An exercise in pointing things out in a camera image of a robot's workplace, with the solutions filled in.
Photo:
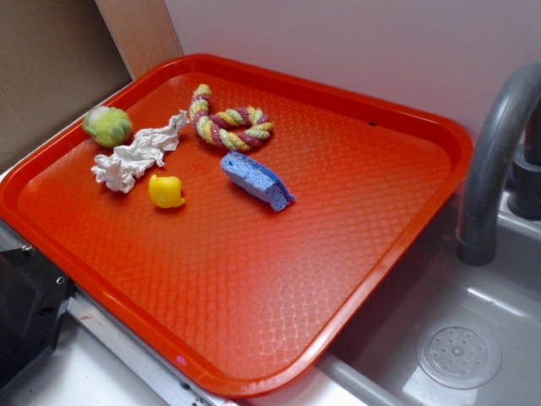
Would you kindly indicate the multicolour rope toy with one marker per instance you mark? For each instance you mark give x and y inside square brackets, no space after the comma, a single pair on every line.
[234,129]

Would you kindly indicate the red plastic tray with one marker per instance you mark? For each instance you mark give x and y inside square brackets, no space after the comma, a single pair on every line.
[238,297]

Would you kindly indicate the yellow rubber duck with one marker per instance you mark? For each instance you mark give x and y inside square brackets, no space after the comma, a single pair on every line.
[166,192]

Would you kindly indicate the grey toy faucet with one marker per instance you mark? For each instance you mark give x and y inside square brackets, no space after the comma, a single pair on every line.
[490,170]

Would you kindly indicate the blue sponge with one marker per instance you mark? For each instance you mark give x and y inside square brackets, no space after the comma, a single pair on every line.
[257,180]

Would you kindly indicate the grey toy sink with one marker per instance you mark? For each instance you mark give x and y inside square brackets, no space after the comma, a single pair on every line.
[439,332]

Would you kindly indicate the crumpled white cloth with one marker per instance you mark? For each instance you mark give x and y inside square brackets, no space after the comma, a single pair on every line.
[127,163]

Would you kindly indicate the light wooden board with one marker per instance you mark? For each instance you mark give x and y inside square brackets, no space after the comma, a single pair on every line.
[142,31]

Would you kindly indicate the green plush animal toy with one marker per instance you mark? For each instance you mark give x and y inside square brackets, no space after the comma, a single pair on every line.
[108,126]

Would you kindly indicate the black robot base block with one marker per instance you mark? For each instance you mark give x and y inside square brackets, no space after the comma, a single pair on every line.
[34,299]

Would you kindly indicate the brown cardboard panel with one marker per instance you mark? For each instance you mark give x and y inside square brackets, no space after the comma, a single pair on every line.
[58,59]

